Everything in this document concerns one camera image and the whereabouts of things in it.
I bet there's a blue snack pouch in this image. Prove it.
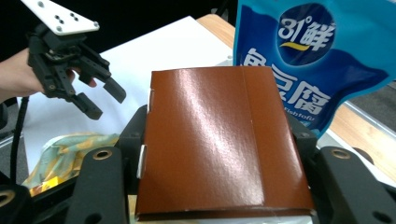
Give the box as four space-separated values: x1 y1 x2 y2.
233 0 396 138

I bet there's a white plastic tray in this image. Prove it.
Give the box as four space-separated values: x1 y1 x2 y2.
216 54 396 188

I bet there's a floral green yellow cloth bag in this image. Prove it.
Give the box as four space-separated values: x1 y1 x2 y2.
22 132 120 197

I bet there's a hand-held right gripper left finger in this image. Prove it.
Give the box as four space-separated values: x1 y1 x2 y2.
115 105 149 194

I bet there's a brown cardboard box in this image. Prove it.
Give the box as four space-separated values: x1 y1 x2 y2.
134 65 315 222

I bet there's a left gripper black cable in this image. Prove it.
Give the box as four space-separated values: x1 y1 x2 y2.
8 96 31 185

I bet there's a white table cover sheet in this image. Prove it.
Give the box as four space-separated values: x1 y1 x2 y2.
21 15 234 175

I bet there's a yellow small box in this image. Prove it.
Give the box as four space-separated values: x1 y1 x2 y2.
31 175 78 197

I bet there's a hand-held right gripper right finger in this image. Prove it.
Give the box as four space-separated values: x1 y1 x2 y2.
287 113 318 189

